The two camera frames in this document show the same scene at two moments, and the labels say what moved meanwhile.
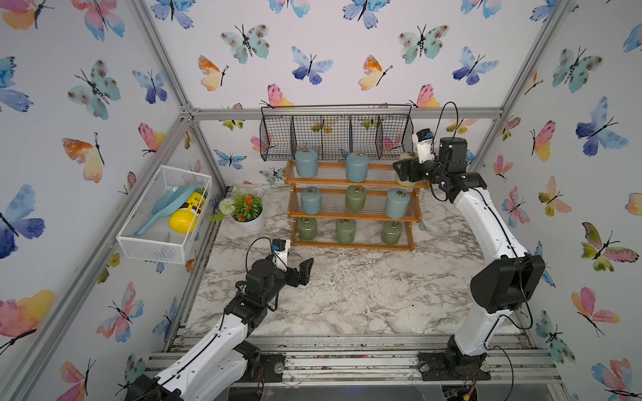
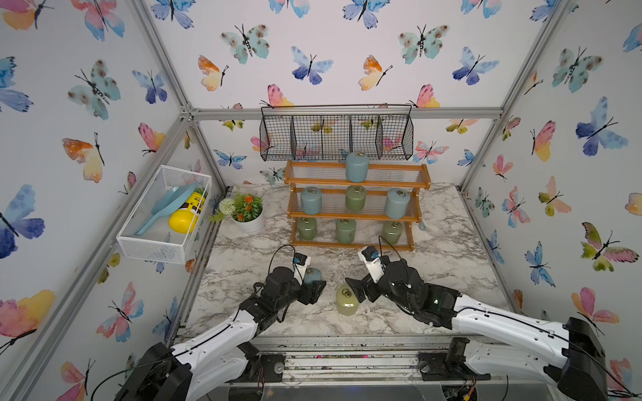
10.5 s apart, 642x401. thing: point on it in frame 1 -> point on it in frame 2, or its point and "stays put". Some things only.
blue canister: (357, 167) stays put
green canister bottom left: (307, 227) stays put
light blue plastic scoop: (173, 199) stays put
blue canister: (307, 162) -> (312, 275)
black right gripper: (407, 170) -> (357, 286)
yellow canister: (405, 156) -> (347, 303)
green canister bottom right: (391, 231) stays put
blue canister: (396, 203) stays put
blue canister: (312, 200) stays put
